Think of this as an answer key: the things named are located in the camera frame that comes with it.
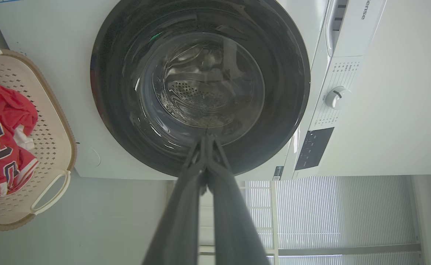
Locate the steel perforated washer drum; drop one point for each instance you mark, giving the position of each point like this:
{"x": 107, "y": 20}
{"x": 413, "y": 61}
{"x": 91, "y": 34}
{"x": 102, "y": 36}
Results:
{"x": 200, "y": 92}

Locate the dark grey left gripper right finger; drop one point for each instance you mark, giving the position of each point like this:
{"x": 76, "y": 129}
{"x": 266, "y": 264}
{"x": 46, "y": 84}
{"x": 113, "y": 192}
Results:
{"x": 233, "y": 228}

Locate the white front-load washing machine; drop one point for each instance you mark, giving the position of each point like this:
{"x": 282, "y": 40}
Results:
{"x": 53, "y": 36}

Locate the cream perforated laundry basket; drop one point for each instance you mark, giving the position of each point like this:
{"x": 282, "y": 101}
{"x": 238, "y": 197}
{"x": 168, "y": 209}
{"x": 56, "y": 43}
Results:
{"x": 49, "y": 121}

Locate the round white filter cover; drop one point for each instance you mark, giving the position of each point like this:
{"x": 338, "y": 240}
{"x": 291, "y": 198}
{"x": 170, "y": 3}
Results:
{"x": 88, "y": 156}

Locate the white detergent drawer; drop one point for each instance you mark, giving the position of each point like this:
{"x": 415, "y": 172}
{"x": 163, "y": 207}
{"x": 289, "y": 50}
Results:
{"x": 362, "y": 33}

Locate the black washer display panel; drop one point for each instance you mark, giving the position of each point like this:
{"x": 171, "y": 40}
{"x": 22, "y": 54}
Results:
{"x": 314, "y": 149}

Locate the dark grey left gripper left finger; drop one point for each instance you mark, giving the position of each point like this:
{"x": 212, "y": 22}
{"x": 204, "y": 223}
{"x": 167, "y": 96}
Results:
{"x": 180, "y": 221}

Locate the red basketball jersey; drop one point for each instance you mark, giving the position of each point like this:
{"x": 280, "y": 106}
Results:
{"x": 2, "y": 106}

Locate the small dark label sticker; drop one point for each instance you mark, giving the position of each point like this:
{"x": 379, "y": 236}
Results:
{"x": 278, "y": 173}

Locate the white round program knob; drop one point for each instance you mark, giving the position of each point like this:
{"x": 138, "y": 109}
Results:
{"x": 337, "y": 98}

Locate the white window blinds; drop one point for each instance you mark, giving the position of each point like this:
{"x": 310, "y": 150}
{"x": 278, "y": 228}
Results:
{"x": 311, "y": 213}

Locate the white garment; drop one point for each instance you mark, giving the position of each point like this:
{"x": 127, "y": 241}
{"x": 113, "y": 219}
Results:
{"x": 24, "y": 138}

